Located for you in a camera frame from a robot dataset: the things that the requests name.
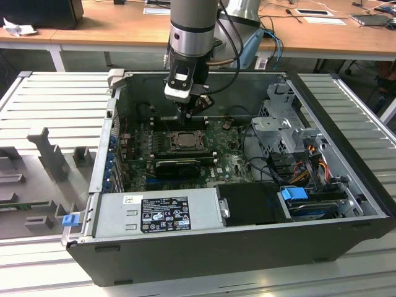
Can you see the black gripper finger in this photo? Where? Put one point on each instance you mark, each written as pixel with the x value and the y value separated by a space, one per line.
pixel 182 109
pixel 202 103

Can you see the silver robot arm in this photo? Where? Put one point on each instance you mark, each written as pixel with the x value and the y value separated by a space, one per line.
pixel 191 21

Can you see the black RAM slot bank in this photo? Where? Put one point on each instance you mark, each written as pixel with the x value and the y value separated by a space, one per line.
pixel 204 157
pixel 198 124

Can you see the CPU socket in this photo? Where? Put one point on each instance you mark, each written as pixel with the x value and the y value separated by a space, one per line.
pixel 173 151

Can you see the round coin cell battery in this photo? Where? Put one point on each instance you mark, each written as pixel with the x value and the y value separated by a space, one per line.
pixel 227 125

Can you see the pale blue teach pendant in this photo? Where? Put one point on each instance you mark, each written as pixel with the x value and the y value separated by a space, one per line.
pixel 251 49

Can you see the black graphics card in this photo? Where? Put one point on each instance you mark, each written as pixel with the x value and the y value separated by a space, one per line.
pixel 176 169

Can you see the green motherboard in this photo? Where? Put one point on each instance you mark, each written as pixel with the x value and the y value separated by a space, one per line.
pixel 229 161

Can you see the silver metal drive cage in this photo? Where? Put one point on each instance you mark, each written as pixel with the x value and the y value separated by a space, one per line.
pixel 272 127

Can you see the white framed desk plate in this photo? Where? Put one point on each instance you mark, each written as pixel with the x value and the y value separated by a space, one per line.
pixel 156 11

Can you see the wooden desk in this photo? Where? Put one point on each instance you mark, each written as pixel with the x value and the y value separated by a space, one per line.
pixel 31 34
pixel 123 28

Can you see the black plastic shroud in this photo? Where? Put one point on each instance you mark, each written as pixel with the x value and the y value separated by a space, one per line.
pixel 247 204

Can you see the grey power supply unit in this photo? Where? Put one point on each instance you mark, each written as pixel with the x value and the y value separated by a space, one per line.
pixel 114 216

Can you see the blue disk carrier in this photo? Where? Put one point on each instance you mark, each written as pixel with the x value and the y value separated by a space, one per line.
pixel 292 194

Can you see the white framed tablet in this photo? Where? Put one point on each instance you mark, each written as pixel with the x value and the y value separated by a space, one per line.
pixel 312 12

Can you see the white paper sheet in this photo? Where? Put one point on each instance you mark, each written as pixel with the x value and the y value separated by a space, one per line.
pixel 325 20

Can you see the black open PC case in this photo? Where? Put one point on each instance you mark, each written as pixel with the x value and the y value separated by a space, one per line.
pixel 185 260

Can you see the hard disk drive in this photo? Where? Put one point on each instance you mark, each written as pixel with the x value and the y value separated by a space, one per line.
pixel 309 212

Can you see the blue case latch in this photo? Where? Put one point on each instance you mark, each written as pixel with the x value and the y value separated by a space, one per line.
pixel 69 221

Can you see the grey parts rack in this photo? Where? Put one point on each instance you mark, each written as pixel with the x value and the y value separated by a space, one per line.
pixel 34 173

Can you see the black box on desk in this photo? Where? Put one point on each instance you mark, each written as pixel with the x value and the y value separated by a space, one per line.
pixel 40 12

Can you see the grey notebook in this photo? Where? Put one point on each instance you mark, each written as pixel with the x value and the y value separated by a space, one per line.
pixel 371 20

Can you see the crumpled white paper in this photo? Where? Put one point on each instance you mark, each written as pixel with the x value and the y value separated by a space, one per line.
pixel 18 29

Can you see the green RAM stick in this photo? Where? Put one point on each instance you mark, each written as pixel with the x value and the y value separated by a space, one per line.
pixel 24 204

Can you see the seated person legs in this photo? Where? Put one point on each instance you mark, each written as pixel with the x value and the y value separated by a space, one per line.
pixel 386 77

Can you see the white wrist camera black plate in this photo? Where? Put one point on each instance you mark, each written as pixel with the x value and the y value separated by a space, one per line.
pixel 179 91

